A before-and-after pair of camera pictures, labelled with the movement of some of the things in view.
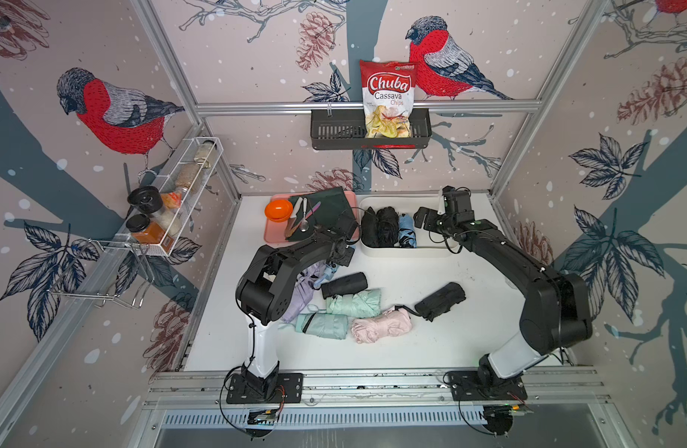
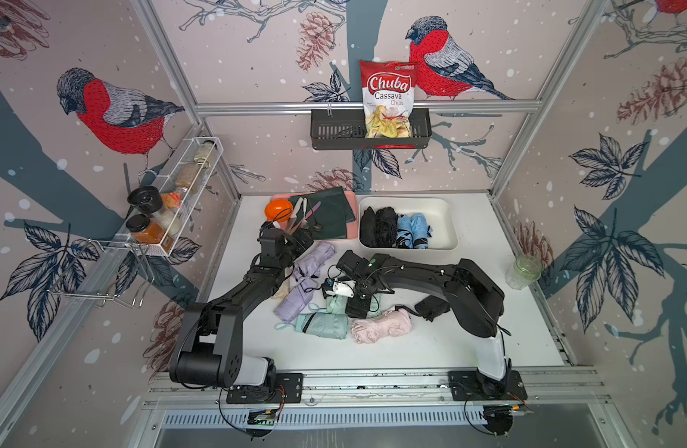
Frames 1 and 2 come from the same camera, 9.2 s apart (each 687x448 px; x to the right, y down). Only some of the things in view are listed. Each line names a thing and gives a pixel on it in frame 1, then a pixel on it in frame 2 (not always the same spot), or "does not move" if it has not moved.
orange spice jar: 145,231 does not move
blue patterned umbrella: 406,232 does not move
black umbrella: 370,229 does not move
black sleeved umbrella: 439,302 does not move
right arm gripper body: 432,221 to 357,303
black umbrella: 388,227 does not move
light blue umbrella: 329,272 to 421,231
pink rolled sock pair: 369,329 does not move
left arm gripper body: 346,256 to 292,248
